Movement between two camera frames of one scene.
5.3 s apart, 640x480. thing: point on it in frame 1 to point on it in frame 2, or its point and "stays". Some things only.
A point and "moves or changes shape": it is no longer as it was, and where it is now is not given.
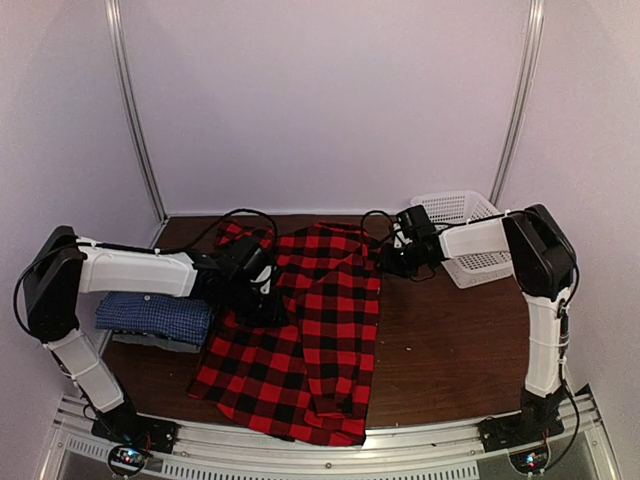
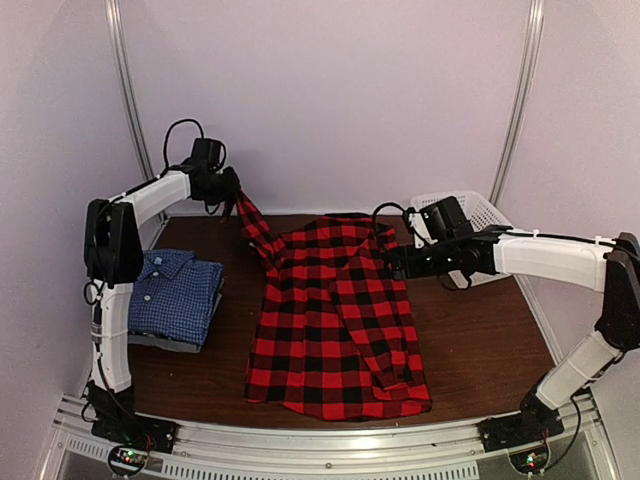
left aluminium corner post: (123, 63) stays
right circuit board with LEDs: (530, 461) stays
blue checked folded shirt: (168, 315) stays
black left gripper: (271, 315) to (234, 185)
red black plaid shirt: (313, 379) moves or changes shape
